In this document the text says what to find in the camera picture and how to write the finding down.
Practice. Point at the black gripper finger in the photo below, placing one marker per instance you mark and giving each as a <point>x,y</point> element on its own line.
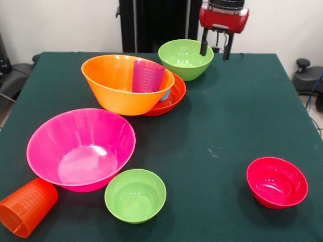
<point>227,48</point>
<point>204,45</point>

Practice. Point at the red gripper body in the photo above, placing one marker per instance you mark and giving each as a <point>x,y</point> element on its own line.
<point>224,21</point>

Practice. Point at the large green bowl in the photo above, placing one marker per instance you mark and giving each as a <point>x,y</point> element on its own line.
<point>184,63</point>

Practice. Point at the red-orange bowl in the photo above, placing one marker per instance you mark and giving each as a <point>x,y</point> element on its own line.
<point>176,98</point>

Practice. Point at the blue cup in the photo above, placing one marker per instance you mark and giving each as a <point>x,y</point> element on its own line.
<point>166,95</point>

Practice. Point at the purple cup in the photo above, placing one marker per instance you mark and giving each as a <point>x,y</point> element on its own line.
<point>147,78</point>

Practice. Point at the large orange bowl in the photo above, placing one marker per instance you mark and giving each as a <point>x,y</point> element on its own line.
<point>113,100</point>

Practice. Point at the large pink bowl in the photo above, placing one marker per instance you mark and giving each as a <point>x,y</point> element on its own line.
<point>80,151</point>

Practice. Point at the small green bowl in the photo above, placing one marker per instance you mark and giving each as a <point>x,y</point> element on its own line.
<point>135,199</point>

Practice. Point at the red-orange cup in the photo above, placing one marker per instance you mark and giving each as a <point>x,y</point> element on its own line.
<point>27,204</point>

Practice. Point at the small pink bowl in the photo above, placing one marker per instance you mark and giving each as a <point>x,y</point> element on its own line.
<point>276,184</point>

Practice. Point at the dark green table cloth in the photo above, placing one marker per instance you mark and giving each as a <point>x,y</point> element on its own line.
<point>202,214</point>

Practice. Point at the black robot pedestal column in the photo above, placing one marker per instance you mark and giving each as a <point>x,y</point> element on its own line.
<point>161,25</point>

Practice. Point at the black pedestal leg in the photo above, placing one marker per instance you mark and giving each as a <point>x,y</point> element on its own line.
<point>15,78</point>
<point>306,80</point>

